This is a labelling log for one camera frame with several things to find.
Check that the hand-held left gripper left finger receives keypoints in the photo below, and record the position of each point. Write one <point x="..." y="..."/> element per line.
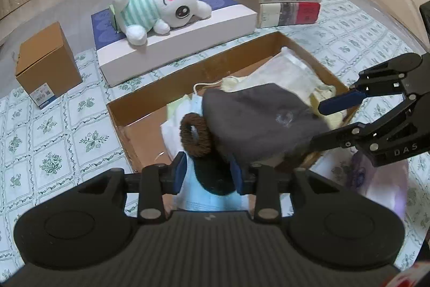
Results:
<point x="179" y="172"/>

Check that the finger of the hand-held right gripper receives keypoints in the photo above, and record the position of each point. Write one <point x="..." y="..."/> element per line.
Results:
<point x="336" y="137"/>
<point x="339" y="102"/>

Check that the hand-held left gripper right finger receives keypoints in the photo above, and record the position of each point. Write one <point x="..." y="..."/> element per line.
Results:
<point x="237" y="176"/>

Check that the black sock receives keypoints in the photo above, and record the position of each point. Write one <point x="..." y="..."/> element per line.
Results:
<point x="215" y="176"/>

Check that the blue face mask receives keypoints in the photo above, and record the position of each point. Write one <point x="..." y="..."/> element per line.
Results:
<point x="201" y="201"/>

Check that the grey knit beanie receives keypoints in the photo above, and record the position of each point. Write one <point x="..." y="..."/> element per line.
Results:
<point x="184" y="135"/>

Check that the purple tissue pack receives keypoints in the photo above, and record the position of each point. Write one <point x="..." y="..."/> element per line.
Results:
<point x="379" y="182"/>

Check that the white translucent bag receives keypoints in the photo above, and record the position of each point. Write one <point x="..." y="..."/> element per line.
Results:
<point x="289" y="71"/>

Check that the green cloth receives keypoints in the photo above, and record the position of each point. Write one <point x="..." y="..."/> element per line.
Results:
<point x="178" y="110"/>

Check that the yellow knit hat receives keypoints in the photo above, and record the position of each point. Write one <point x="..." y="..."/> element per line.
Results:
<point x="231" y="84"/>

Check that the thick red spine book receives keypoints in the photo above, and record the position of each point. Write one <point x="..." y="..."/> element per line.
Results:
<point x="302" y="13"/>

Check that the floral tablecloth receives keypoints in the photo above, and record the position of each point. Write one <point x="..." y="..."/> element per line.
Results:
<point x="50" y="145"/>

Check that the blue and white flat box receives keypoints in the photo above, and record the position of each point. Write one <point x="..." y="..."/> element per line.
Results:
<point x="201" y="34"/>

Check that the white plush toy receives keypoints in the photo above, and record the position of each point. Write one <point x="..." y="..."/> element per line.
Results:
<point x="168" y="1"/>

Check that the small brown cardboard box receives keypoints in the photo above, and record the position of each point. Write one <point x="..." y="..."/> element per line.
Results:
<point x="43" y="61"/>

